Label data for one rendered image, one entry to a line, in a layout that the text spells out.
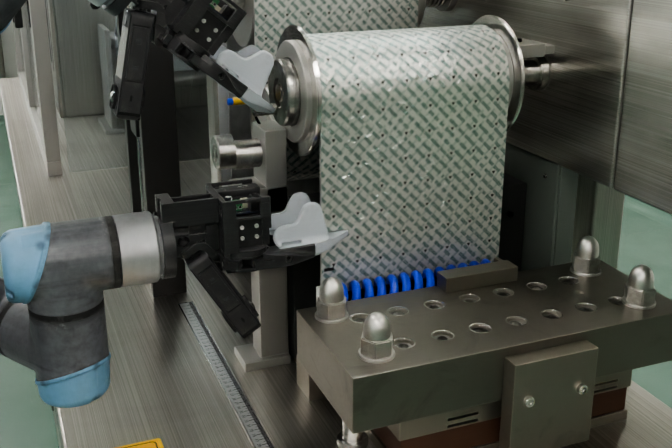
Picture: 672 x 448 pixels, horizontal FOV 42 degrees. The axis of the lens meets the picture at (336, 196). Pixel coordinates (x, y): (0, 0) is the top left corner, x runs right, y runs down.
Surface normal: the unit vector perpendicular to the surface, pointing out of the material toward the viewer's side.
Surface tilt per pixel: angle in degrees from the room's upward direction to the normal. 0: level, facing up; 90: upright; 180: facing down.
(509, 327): 0
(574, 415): 90
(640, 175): 90
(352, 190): 90
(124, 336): 0
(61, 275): 90
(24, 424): 0
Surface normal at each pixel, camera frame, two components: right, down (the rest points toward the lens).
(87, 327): 0.69, 0.23
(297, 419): 0.00, -0.95
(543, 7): -0.93, 0.11
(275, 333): 0.37, 0.29
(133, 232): 0.26, -0.48
